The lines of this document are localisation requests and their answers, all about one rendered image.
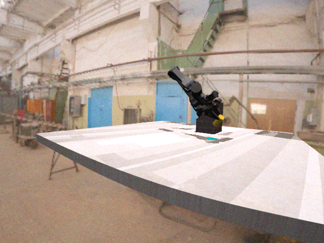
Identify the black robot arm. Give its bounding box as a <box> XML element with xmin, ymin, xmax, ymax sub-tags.
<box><xmin>168</xmin><ymin>66</ymin><xmax>218</xmax><ymax>112</ymax></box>

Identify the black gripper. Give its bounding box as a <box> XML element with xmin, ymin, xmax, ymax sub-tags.
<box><xmin>196</xmin><ymin>94</ymin><xmax>222</xmax><ymax>120</ymax></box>

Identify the yellow cylinder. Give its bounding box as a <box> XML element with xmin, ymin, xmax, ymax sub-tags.
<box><xmin>213</xmin><ymin>115</ymin><xmax>224</xmax><ymax>127</ymax></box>

